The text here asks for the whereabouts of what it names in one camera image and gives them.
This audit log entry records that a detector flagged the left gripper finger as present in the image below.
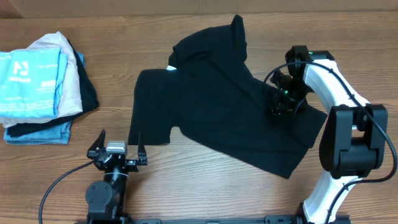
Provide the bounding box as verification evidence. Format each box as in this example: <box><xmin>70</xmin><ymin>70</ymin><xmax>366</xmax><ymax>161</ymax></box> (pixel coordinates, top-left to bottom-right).
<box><xmin>137</xmin><ymin>132</ymin><xmax>146</xmax><ymax>159</ymax></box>
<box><xmin>88</xmin><ymin>129</ymin><xmax>106</xmax><ymax>151</ymax></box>

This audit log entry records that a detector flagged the black t-shirt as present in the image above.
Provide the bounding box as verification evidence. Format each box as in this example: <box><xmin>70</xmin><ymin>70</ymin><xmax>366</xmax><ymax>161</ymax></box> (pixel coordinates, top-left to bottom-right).
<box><xmin>127</xmin><ymin>16</ymin><xmax>326</xmax><ymax>178</ymax></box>

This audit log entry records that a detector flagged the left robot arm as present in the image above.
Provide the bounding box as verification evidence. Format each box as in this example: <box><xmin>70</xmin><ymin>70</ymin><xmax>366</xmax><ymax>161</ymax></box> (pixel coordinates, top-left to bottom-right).
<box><xmin>85</xmin><ymin>130</ymin><xmax>147</xmax><ymax>224</ymax></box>

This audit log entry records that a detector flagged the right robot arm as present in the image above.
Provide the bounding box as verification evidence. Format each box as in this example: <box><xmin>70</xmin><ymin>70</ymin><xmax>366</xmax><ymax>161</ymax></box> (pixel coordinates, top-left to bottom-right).
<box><xmin>264</xmin><ymin>45</ymin><xmax>397</xmax><ymax>223</ymax></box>

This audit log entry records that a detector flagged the blue denim folded garment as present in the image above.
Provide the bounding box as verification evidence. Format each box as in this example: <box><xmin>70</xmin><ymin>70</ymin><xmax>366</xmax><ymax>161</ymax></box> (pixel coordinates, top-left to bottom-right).
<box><xmin>3</xmin><ymin>51</ymin><xmax>86</xmax><ymax>146</ymax></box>

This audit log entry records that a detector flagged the black folded shirt in stack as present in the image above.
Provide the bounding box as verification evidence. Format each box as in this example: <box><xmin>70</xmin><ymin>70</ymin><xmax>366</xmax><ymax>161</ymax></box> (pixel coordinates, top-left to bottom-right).
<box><xmin>7</xmin><ymin>48</ymin><xmax>100</xmax><ymax>137</ymax></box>

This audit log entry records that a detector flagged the beige folded shirt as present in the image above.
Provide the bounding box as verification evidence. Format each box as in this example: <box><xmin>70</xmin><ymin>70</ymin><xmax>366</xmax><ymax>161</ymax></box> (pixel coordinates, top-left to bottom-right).
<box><xmin>1</xmin><ymin>32</ymin><xmax>83</xmax><ymax>128</ymax></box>

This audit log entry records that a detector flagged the light blue printed folded shirt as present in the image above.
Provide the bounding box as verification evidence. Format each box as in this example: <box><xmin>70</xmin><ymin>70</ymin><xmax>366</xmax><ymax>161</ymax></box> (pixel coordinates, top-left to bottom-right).
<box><xmin>1</xmin><ymin>47</ymin><xmax>68</xmax><ymax>119</ymax></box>

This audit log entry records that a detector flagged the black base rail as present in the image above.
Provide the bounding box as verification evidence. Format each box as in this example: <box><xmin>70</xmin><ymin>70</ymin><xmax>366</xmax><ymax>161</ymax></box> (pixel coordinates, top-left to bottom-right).
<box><xmin>76</xmin><ymin>214</ymin><xmax>351</xmax><ymax>224</ymax></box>

